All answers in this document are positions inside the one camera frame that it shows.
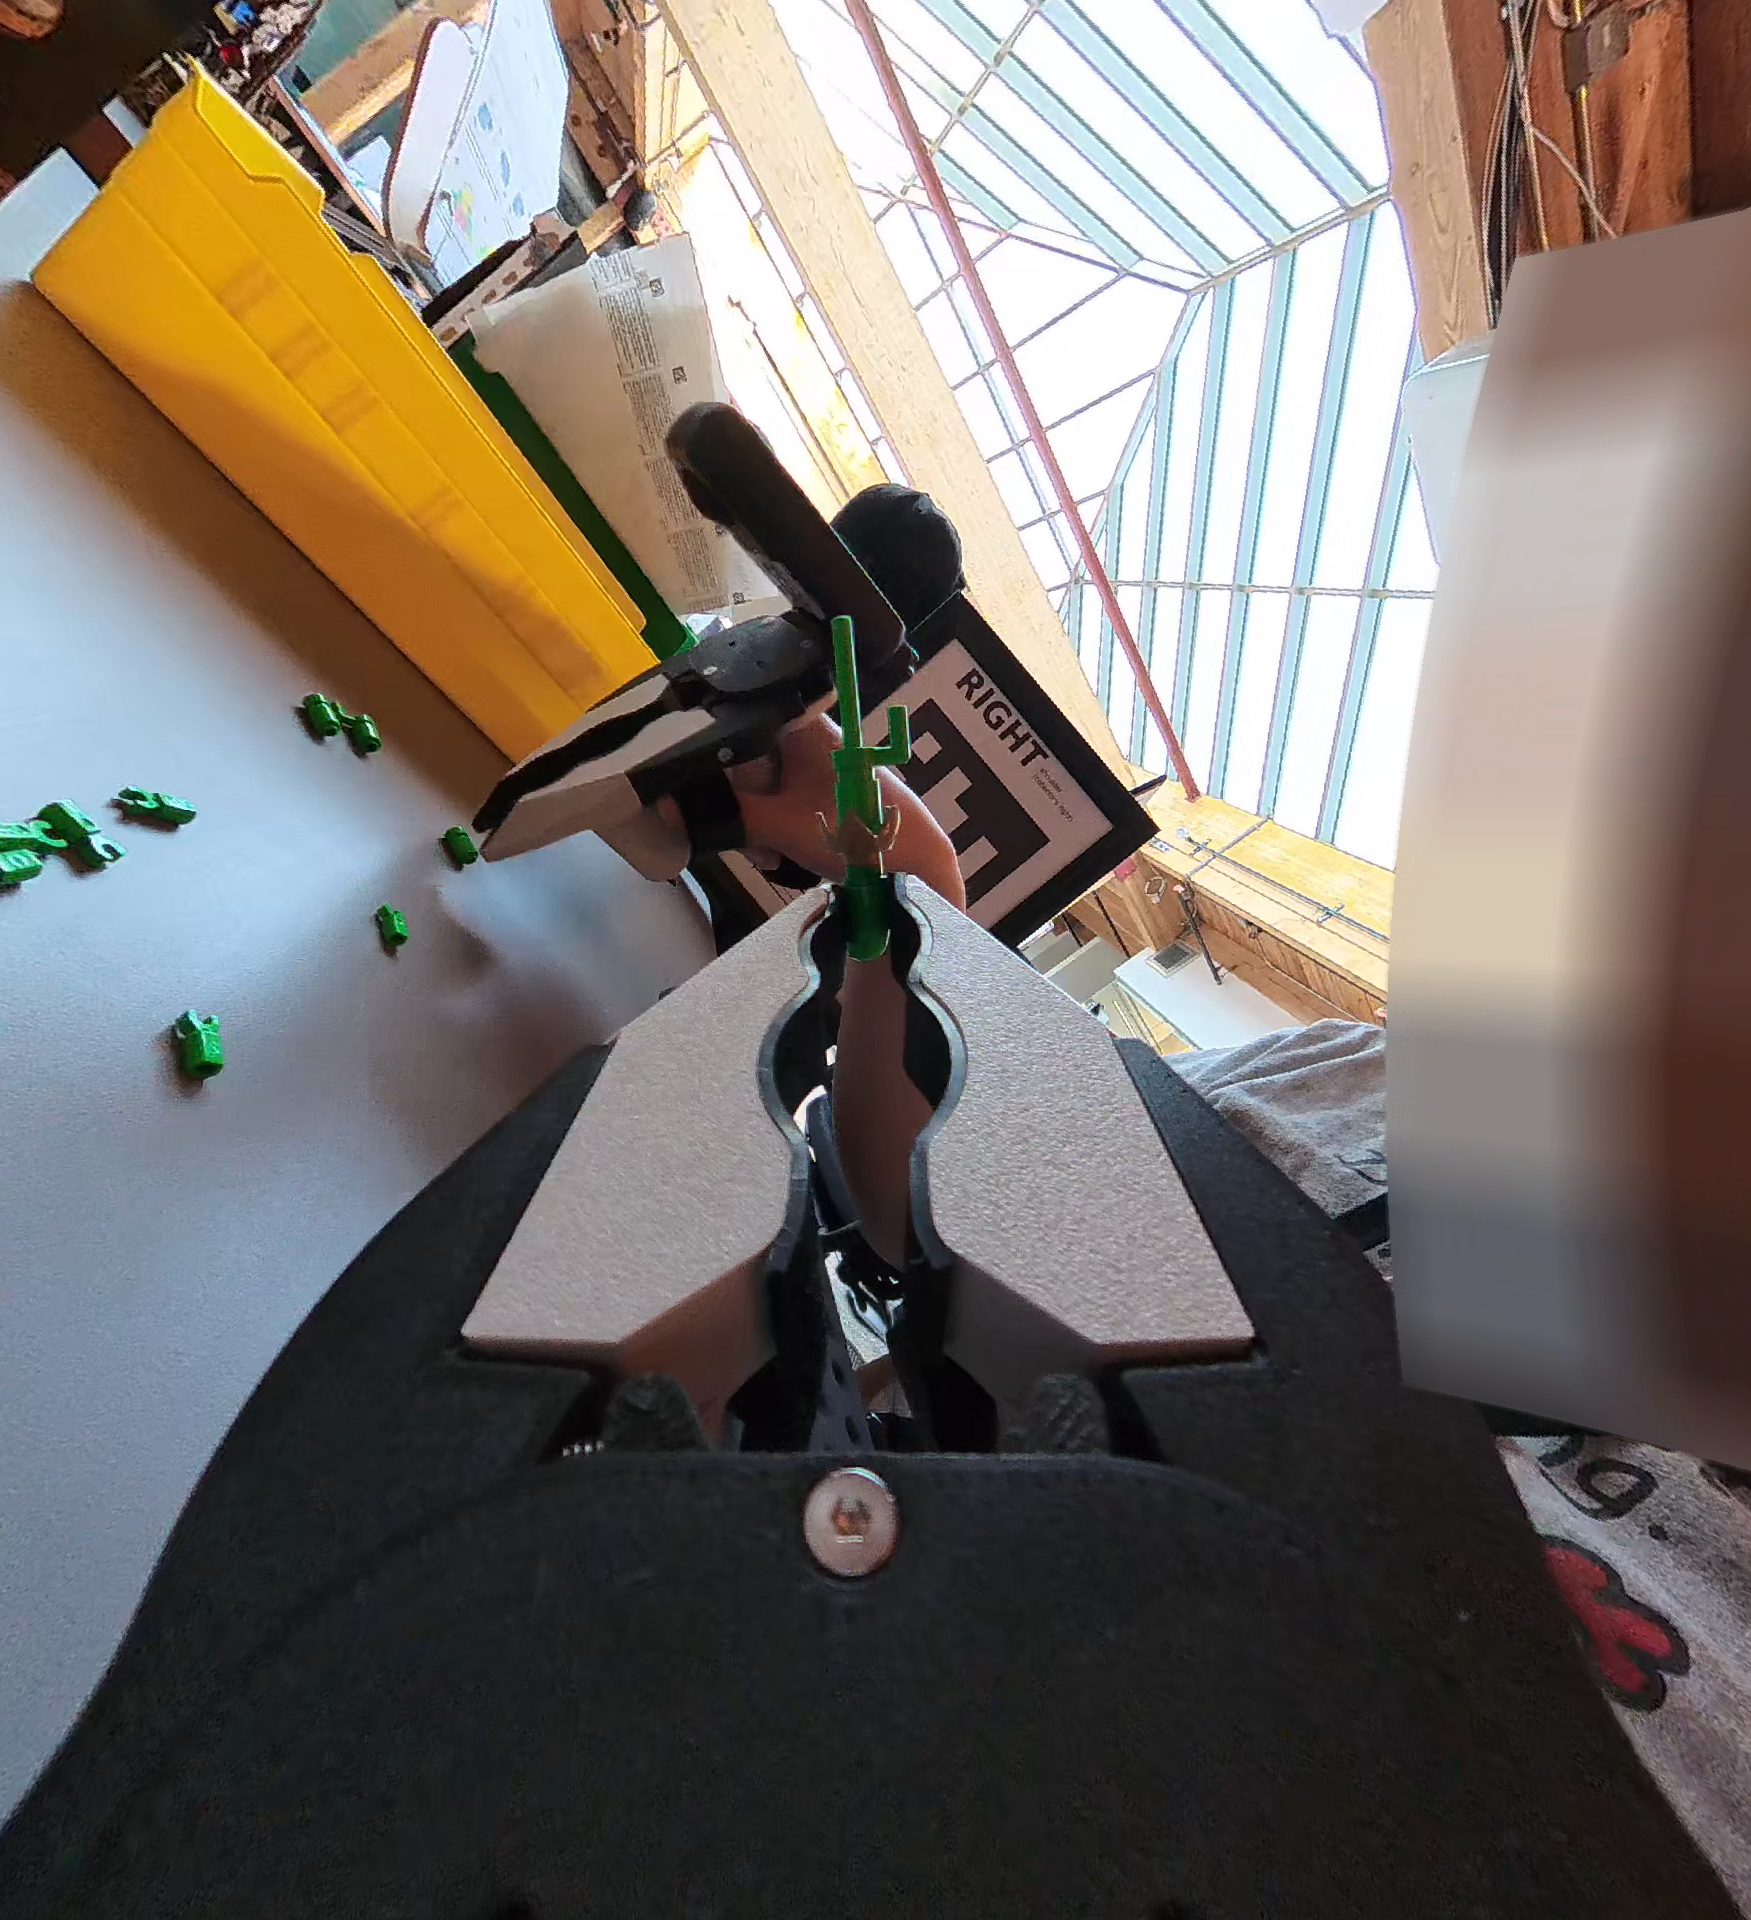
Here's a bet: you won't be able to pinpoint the white printed plastic bag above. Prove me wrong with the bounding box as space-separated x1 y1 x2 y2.
470 231 760 619

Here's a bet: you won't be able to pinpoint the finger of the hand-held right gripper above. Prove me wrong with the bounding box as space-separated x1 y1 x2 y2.
557 678 700 770
474 717 738 884

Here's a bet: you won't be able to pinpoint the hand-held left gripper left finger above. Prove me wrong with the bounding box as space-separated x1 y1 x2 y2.
462 881 835 1443

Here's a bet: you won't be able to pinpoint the scattered green lego pieces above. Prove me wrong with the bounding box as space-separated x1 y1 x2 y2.
0 693 482 1083

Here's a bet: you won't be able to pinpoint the grey printed shirt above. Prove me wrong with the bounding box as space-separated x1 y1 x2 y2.
1169 1021 1751 1920

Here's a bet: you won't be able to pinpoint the red ceiling pipe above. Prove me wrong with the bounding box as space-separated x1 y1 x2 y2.
846 0 1207 801

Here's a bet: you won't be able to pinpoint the green lego bamboo stem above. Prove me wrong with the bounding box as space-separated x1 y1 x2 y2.
816 615 916 962

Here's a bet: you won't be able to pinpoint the green plastic bin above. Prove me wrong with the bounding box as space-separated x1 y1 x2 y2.
449 333 700 661

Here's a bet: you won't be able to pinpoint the white instruction sheet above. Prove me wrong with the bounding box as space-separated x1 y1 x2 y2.
384 0 581 291

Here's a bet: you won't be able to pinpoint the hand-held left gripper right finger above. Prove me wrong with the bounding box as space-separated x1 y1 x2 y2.
889 881 1260 1420

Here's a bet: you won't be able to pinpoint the person's right hand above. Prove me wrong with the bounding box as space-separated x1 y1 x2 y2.
733 712 971 1268

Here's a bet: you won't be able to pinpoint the black lego box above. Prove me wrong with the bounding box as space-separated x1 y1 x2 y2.
0 0 219 223

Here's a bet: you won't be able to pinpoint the yellow plastic bin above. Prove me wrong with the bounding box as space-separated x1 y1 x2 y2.
32 60 663 761

